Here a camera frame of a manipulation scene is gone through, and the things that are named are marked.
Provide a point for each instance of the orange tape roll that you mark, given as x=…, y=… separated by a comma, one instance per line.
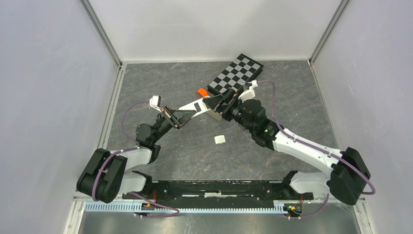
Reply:
x=202, y=92

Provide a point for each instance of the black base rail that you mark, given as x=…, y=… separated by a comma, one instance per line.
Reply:
x=204, y=194

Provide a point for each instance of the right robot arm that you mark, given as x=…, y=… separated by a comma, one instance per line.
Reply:
x=344, y=174

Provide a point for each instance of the white battery cover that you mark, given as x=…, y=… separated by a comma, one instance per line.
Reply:
x=219, y=139

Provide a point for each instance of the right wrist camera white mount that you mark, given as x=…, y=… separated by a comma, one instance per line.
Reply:
x=248, y=90

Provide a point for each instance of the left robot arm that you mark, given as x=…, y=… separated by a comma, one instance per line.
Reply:
x=103, y=175

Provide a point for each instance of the red white remote control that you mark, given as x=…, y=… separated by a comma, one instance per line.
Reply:
x=198, y=106

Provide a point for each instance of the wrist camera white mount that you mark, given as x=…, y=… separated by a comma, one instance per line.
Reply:
x=154, y=103
x=248, y=90

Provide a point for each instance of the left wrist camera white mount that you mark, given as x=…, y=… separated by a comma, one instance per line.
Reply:
x=154, y=103

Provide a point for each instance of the folded black chessboard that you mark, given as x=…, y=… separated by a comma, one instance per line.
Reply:
x=241, y=70

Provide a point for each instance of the white beige remote control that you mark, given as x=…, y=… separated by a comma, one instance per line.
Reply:
x=215, y=115

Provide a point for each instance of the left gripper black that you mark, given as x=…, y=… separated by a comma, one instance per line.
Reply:
x=178, y=118

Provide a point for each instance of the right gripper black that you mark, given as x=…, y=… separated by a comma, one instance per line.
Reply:
x=231, y=100

